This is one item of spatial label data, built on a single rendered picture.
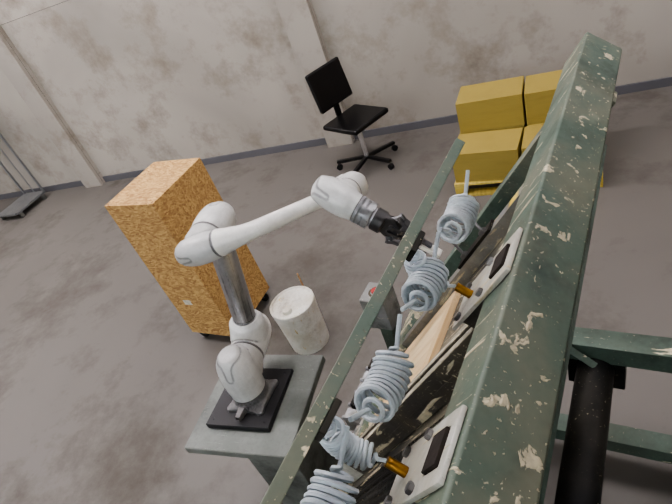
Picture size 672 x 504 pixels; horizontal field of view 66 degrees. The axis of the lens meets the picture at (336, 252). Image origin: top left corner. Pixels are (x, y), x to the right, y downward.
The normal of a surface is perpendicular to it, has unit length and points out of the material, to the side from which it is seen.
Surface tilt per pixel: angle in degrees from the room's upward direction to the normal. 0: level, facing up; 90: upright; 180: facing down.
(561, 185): 36
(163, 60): 90
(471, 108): 90
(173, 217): 90
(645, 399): 0
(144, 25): 90
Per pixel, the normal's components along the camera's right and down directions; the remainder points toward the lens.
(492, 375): 0.25, -0.58
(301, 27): -0.25, 0.65
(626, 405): -0.31, -0.76
